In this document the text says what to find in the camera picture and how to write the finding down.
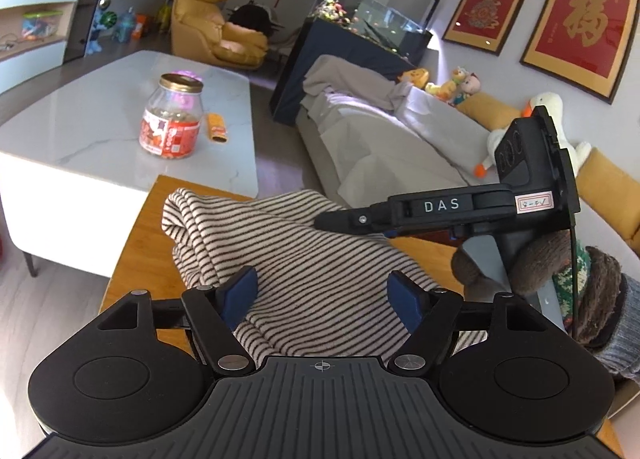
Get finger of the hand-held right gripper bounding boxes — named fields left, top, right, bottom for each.
left=312, top=198, right=393, bottom=238

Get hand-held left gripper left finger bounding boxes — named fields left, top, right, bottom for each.
left=95, top=265, right=260, bottom=376

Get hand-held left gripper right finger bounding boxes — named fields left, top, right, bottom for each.
left=387, top=270, right=547, bottom=377

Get striped long-sleeve shirt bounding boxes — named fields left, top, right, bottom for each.
left=161, top=186, right=488, bottom=357

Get person's right forearm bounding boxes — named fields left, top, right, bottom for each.
left=595, top=274, right=640, bottom=381

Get person's right hand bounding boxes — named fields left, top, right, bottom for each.
left=450, top=229, right=626, bottom=350

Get small yellow cushion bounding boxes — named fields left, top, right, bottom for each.
left=457, top=92, right=531, bottom=132

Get white goose plush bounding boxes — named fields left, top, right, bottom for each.
left=474, top=92, right=593, bottom=180

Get large yellow cushion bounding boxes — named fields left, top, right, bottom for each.
left=575, top=146, right=640, bottom=245

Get grey sofa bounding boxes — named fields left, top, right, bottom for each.
left=295, top=54, right=640, bottom=260

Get pink-faced plush doll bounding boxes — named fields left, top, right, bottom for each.
left=454, top=73, right=482, bottom=107

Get yellow plush doll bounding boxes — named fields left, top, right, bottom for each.
left=426, top=68, right=465, bottom=101

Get beige blanket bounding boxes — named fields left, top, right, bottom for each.
left=302, top=54, right=413, bottom=112

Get yellow plush toy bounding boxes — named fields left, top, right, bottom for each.
left=397, top=68, right=430, bottom=89

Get framed red calligraphy picture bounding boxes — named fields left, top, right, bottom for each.
left=520, top=0, right=640, bottom=104

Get orange snack packet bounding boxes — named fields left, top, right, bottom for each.
left=206, top=112, right=230, bottom=144

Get glass jar red label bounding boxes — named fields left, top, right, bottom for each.
left=139, top=72, right=205, bottom=160

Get glass fish tank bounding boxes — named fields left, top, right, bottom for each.
left=307, top=0, right=433, bottom=60

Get white coffee table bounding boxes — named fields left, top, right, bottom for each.
left=0, top=49, right=261, bottom=280

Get black chair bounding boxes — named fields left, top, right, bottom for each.
left=227, top=3, right=286, bottom=37

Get yellow armchair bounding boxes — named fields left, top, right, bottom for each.
left=171, top=0, right=270, bottom=71

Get blue water bottle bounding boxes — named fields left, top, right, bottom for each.
left=116, top=8, right=137, bottom=42

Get blue toy figure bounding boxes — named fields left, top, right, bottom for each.
left=84, top=0, right=113, bottom=56

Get clear box green lid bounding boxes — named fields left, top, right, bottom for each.
left=21, top=9, right=63, bottom=37

